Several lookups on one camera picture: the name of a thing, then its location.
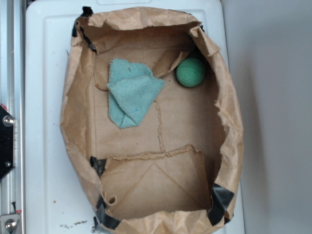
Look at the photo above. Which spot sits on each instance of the light blue terry cloth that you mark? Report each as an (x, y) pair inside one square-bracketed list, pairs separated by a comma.
[(132, 88)]

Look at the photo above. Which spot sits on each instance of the green textured ball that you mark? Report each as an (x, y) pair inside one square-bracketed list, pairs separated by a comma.
[(190, 73)]

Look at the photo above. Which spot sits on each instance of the brown paper bag tray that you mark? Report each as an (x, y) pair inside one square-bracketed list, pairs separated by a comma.
[(178, 172)]

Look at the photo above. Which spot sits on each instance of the black metal bracket plate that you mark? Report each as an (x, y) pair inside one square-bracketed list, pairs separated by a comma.
[(7, 123)]

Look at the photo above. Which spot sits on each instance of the aluminium frame rail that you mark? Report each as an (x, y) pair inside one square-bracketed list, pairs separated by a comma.
[(12, 71)]

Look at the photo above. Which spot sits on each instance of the silver corner bracket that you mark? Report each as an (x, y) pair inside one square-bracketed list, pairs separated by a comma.
[(9, 223)]

